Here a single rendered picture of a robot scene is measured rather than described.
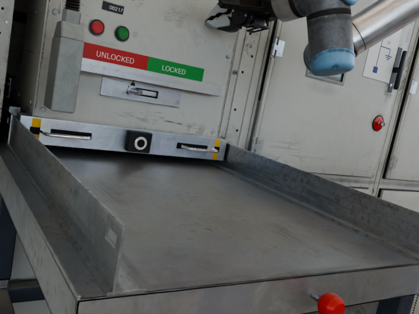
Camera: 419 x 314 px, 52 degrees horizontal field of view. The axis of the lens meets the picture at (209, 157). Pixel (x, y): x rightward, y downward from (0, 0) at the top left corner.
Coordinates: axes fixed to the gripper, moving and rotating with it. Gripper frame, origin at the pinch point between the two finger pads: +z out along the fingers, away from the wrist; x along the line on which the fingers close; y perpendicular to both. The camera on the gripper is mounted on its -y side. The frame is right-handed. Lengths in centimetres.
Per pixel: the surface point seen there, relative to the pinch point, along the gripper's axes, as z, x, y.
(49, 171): -12, -38, -48
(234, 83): 5.0, -12.8, 17.4
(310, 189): -25.7, -42.1, 5.0
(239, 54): 3.0, -4.9, 16.9
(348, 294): -46, -55, -22
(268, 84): -0.2, -12.5, 26.8
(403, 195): -13, -50, 107
